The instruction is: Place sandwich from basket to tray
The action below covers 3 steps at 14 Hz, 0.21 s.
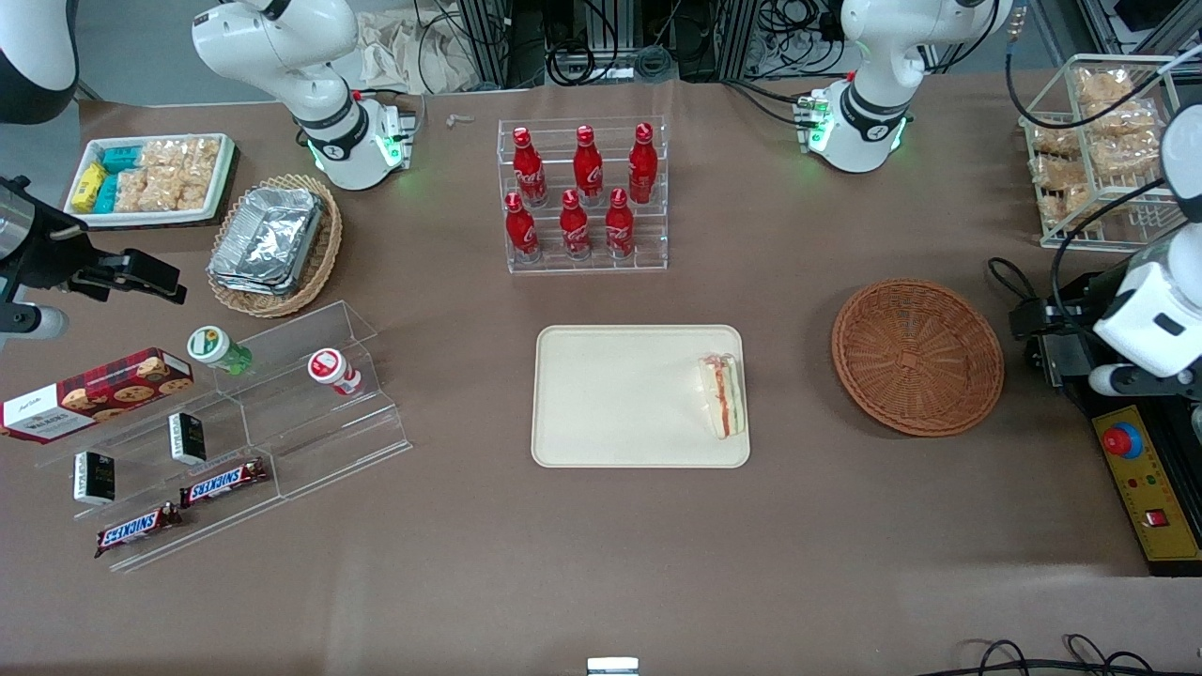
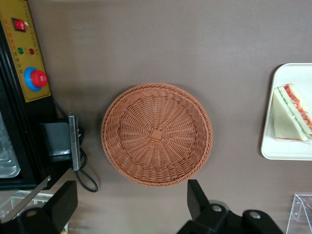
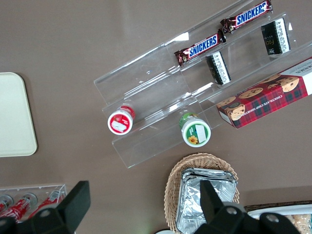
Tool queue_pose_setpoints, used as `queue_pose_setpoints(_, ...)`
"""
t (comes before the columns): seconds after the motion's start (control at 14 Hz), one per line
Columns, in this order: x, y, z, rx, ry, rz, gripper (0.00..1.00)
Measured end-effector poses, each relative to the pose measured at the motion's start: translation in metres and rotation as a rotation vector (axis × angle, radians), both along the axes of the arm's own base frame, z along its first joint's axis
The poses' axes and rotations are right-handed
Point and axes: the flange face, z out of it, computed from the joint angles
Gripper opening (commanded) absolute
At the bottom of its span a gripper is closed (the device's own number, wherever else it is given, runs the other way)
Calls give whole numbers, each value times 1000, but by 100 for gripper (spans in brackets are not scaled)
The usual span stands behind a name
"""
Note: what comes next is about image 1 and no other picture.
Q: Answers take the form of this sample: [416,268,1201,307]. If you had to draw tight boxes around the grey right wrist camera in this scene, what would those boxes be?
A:
[0,305,69,344]

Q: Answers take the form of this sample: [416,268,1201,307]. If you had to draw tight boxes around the round brown wicker basket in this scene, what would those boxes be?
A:
[831,279,1004,438]

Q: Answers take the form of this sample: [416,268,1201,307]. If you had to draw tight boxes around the black power adapter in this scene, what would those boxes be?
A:
[1010,299,1067,344]

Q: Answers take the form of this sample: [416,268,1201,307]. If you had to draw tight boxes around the oval tan wicker basket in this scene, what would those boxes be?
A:
[207,174,344,318]

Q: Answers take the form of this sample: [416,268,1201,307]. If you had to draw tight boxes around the aluminium frame post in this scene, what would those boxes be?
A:
[455,0,527,90]

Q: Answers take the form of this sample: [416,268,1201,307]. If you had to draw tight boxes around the red lid cup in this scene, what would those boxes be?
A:
[308,348,362,397]

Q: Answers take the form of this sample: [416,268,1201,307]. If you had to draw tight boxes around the beige cloth bag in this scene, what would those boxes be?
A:
[357,8,489,95]

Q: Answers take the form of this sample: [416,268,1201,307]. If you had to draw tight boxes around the aluminium foil tray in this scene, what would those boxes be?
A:
[208,263,301,298]
[211,186,325,287]

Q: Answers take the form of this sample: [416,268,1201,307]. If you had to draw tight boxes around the white wire rack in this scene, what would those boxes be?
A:
[1019,54,1195,251]

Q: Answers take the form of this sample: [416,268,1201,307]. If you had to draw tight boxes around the clear acrylic step shelf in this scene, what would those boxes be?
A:
[33,300,414,574]

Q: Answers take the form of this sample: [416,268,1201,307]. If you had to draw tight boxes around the cream plastic tray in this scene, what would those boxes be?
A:
[532,325,750,469]

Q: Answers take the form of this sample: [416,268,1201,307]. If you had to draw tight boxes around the grey metal bracket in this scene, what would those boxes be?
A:
[1038,330,1095,388]

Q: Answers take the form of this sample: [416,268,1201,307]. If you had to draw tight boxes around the red tartan cookie box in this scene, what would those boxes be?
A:
[0,348,194,444]

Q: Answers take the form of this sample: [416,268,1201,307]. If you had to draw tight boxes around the yellow control box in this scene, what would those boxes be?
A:
[1092,404,1202,576]

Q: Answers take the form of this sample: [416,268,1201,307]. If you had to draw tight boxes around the green lid cup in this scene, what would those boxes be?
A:
[187,326,253,375]

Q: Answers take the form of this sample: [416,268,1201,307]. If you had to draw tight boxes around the clear acrylic bottle rack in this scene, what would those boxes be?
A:
[498,117,670,274]

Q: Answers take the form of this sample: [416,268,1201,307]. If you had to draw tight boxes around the red cola bottle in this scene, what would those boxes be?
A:
[605,188,636,258]
[515,127,547,207]
[560,190,593,260]
[504,192,541,262]
[627,123,656,206]
[573,125,604,203]

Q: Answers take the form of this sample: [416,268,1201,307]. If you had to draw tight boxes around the small black box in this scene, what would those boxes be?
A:
[73,452,116,506]
[168,411,208,466]

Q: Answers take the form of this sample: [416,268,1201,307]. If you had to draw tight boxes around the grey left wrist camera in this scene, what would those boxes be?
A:
[1089,364,1142,397]

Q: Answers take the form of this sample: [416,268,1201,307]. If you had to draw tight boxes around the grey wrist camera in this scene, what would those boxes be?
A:
[0,305,69,344]
[1089,364,1142,397]

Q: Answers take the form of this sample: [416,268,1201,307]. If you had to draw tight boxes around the Snickers chocolate bar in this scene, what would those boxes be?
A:
[94,502,184,560]
[178,459,269,508]

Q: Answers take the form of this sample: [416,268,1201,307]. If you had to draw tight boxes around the triangle sandwich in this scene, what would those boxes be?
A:
[697,353,747,439]

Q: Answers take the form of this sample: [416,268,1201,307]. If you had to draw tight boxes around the white rectangular snack tray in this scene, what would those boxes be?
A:
[64,133,236,229]

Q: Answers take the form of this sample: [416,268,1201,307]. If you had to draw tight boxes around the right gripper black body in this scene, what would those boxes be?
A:
[0,202,121,303]

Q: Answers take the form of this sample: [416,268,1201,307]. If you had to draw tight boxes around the black cable coil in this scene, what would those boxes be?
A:
[545,38,677,87]

